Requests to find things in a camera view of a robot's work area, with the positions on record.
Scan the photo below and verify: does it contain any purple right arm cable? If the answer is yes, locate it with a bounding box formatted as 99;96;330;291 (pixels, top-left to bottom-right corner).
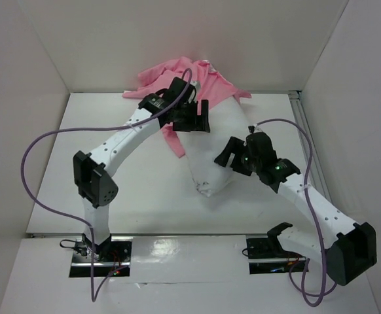
249;118;338;307

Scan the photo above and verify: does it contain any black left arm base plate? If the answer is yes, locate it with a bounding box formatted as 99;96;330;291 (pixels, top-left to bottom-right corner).
69;239;132;278

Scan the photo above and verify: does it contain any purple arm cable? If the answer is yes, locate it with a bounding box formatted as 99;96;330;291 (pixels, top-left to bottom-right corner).
20;67;193;302
249;118;338;307

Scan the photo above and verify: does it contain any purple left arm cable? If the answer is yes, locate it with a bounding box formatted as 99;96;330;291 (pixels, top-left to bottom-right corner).
20;67;193;302

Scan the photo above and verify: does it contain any white pillow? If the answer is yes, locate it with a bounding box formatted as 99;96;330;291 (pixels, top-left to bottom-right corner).
177;96;249;197

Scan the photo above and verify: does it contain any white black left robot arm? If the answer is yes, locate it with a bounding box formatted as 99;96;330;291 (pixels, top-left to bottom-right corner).
73;77;210;261

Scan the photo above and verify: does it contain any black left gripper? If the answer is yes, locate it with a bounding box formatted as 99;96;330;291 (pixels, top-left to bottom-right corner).
172;98;209;132

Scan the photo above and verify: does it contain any aluminium table edge rail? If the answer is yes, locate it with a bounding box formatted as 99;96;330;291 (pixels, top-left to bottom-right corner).
26;232;267;238

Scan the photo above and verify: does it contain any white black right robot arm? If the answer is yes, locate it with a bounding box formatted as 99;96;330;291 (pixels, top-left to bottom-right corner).
214;132;377;286

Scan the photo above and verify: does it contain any pink fabric pillowcase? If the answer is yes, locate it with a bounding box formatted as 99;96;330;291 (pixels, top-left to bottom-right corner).
122;57;251;158

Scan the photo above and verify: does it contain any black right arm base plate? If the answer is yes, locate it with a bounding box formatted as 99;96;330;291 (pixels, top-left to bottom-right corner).
242;236;306;275

